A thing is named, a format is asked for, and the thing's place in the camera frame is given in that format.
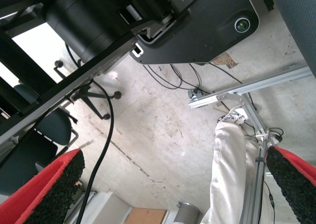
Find aluminium extrusion frame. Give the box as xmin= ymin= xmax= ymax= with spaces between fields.
xmin=187 ymin=65 xmax=316 ymax=224

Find dark teal office chair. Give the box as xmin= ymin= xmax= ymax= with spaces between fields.
xmin=0 ymin=60 xmax=122 ymax=195

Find grey metal cylinder bin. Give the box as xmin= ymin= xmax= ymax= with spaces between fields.
xmin=174 ymin=201 xmax=200 ymax=224

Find white floor cabinet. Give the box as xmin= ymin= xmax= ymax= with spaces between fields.
xmin=65 ymin=189 xmax=134 ymax=224

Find black robot torso linkage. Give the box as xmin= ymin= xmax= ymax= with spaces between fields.
xmin=0 ymin=0 xmax=213 ymax=146

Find black frame post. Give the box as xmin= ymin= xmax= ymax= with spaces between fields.
xmin=0 ymin=28 xmax=59 ymax=116

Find beige trouser leg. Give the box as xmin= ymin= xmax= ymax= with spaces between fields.
xmin=201 ymin=120 xmax=270 ymax=224

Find thin black floor cable loops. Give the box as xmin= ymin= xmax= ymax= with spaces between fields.
xmin=144 ymin=63 xmax=244 ymax=90

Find dark grey table cloth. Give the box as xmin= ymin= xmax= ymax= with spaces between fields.
xmin=269 ymin=0 xmax=316 ymax=78

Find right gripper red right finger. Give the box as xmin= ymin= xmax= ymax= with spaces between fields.
xmin=266 ymin=145 xmax=316 ymax=224

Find thin black frame cable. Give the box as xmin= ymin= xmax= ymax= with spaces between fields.
xmin=263 ymin=179 xmax=277 ymax=224

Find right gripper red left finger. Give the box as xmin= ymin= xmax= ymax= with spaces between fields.
xmin=0 ymin=149 xmax=86 ymax=224

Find brown cardboard box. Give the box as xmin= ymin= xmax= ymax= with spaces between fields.
xmin=124 ymin=208 xmax=168 ymax=224

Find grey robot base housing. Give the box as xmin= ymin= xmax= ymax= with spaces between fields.
xmin=130 ymin=0 xmax=260 ymax=66

